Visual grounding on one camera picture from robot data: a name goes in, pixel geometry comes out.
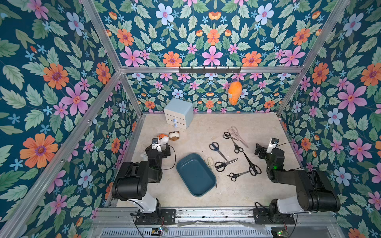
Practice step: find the black scissors mid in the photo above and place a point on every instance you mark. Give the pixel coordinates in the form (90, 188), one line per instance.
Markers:
(237, 149)

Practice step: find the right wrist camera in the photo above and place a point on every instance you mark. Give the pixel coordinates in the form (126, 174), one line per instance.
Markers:
(272, 144)

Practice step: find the light blue drawer cabinet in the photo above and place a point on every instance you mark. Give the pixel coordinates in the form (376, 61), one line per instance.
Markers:
(179, 113)

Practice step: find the cream kitchen shears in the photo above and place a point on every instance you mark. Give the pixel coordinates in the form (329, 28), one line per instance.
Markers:
(210, 162)

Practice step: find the teal plastic storage box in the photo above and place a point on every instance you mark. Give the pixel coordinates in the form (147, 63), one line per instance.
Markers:
(196, 174)

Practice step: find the brown white bear plush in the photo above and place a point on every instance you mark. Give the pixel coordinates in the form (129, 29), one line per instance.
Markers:
(174, 136)

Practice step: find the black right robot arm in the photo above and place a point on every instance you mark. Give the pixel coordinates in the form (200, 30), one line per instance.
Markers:
(314, 193)

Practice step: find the black scissors silver blades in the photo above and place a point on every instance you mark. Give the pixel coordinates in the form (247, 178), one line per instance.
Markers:
(220, 166)

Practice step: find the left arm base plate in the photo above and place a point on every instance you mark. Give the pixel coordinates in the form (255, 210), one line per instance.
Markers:
(159, 217)

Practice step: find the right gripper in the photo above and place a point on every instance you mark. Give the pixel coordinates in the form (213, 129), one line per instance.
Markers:
(265, 150)

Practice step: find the large all black scissors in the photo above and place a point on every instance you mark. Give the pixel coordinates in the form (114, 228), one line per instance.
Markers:
(253, 168)

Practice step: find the black wall hook rail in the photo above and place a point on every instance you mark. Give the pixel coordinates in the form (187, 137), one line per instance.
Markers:
(204, 70)

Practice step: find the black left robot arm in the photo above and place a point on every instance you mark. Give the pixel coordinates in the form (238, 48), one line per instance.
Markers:
(131, 182)

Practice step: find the blue black handled scissors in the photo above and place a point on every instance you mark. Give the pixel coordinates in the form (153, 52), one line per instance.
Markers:
(214, 146)

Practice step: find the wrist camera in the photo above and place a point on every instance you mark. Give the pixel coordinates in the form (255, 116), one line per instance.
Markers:
(155, 143)
(272, 144)

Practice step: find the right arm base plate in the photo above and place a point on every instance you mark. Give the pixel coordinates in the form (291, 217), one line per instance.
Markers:
(264, 217)

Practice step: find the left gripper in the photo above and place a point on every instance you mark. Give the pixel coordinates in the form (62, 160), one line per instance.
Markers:
(162, 150)

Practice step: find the orange tiger plush toy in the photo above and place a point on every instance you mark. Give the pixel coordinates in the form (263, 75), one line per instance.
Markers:
(163, 139)

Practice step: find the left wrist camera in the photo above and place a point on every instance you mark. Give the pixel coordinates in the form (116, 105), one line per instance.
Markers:
(155, 143)

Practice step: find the pink handled scissors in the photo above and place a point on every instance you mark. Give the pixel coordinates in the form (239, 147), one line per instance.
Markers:
(235, 133)

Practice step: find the small black scissors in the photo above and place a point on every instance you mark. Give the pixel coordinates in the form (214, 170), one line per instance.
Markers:
(233, 176)

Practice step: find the orange hanging plush toy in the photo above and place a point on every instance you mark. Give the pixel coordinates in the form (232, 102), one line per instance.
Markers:
(234, 92)

